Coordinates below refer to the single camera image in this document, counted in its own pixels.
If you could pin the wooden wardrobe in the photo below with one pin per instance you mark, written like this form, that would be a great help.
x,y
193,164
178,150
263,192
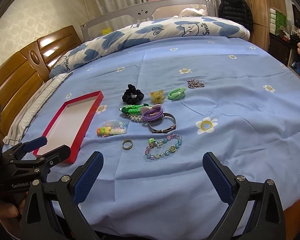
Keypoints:
x,y
261,19

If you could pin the blue floral bed sheet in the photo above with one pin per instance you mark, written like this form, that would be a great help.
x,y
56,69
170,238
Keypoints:
x,y
247,114

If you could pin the wooden headboard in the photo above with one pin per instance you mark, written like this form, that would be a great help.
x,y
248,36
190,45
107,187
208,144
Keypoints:
x,y
28,69

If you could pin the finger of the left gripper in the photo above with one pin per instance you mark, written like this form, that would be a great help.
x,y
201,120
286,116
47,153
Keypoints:
x,y
41,167
18,151

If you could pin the mesh band wristwatch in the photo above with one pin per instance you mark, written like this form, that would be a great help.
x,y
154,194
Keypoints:
x,y
163,131

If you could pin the red jewelry tray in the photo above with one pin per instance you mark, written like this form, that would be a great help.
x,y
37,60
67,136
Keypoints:
x,y
70,124

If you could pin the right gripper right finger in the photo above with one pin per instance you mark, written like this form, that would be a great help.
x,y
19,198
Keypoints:
x,y
266,219

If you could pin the person's left hand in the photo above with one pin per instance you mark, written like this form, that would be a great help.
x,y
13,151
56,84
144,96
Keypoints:
x,y
8,218

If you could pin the clear hair comb with beads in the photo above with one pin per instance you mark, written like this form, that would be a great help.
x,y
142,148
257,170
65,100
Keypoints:
x,y
112,127

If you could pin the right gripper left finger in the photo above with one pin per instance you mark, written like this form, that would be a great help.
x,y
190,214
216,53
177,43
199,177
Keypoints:
x,y
51,209

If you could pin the blue heart patterned duvet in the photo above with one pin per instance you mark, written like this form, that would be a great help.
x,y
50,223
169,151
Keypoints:
x,y
144,32

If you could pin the yellow hair claw clip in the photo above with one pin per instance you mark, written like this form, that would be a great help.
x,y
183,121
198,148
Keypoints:
x,y
157,97

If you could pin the black scrunchie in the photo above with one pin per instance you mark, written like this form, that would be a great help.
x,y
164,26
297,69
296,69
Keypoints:
x,y
132,96

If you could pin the black puffer jacket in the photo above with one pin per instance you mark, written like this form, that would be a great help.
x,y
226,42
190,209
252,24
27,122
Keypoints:
x,y
237,11

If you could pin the white bed guard rail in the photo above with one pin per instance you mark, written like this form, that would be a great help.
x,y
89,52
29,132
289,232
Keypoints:
x,y
143,11

